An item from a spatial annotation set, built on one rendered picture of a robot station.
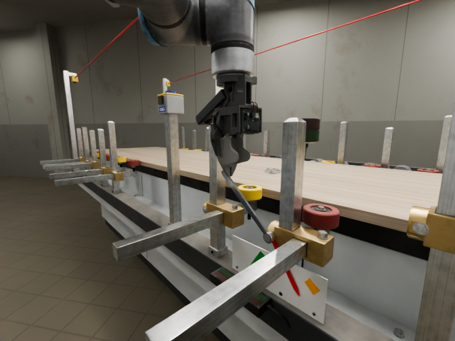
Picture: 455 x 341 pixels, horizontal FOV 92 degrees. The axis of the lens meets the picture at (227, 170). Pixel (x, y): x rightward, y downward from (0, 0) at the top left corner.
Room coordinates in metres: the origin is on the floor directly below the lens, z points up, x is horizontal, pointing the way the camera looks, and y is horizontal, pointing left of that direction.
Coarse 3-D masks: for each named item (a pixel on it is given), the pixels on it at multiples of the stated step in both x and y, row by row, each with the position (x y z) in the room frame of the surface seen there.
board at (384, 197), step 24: (192, 168) 1.11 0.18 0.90; (240, 168) 1.11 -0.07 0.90; (264, 168) 1.11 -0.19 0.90; (312, 168) 1.11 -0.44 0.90; (336, 168) 1.11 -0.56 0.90; (360, 168) 1.11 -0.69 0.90; (384, 168) 1.11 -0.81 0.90; (264, 192) 0.70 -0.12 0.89; (312, 192) 0.65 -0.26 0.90; (336, 192) 0.65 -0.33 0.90; (360, 192) 0.65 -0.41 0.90; (384, 192) 0.65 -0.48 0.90; (408, 192) 0.65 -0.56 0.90; (432, 192) 0.65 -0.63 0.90; (360, 216) 0.49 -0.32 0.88; (384, 216) 0.46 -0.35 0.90; (408, 216) 0.45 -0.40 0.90
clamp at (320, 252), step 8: (272, 224) 0.49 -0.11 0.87; (280, 232) 0.46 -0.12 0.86; (288, 232) 0.44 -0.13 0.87; (296, 232) 0.44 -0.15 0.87; (304, 232) 0.44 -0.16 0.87; (312, 232) 0.44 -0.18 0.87; (280, 240) 0.46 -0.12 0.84; (288, 240) 0.44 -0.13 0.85; (304, 240) 0.42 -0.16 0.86; (312, 240) 0.40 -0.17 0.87; (320, 240) 0.40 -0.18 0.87; (328, 240) 0.40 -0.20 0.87; (312, 248) 0.40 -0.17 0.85; (320, 248) 0.39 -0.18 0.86; (328, 248) 0.40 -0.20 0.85; (312, 256) 0.40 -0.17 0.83; (320, 256) 0.39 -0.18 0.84; (328, 256) 0.40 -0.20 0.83; (320, 264) 0.39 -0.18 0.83
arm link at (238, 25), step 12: (204, 0) 0.45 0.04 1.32; (216, 0) 0.45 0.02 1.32; (228, 0) 0.45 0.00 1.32; (240, 0) 0.45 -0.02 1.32; (252, 0) 0.47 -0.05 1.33; (216, 12) 0.45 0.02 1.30; (228, 12) 0.45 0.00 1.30; (240, 12) 0.45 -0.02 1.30; (252, 12) 0.47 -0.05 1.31; (216, 24) 0.45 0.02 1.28; (228, 24) 0.45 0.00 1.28; (240, 24) 0.45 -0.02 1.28; (252, 24) 0.47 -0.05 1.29; (216, 36) 0.46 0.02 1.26; (228, 36) 0.45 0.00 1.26; (240, 36) 0.45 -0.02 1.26; (252, 36) 0.47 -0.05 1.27; (216, 48) 0.46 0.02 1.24; (252, 48) 0.47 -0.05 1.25
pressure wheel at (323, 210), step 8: (304, 208) 0.49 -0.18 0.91; (312, 208) 0.49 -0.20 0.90; (320, 208) 0.48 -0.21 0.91; (328, 208) 0.49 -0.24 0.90; (336, 208) 0.48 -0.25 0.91; (304, 216) 0.48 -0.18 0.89; (312, 216) 0.46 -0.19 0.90; (320, 216) 0.45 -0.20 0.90; (328, 216) 0.45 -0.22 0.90; (336, 216) 0.45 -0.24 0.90; (312, 224) 0.46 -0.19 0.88; (320, 224) 0.45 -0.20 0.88; (328, 224) 0.45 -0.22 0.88; (336, 224) 0.45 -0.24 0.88
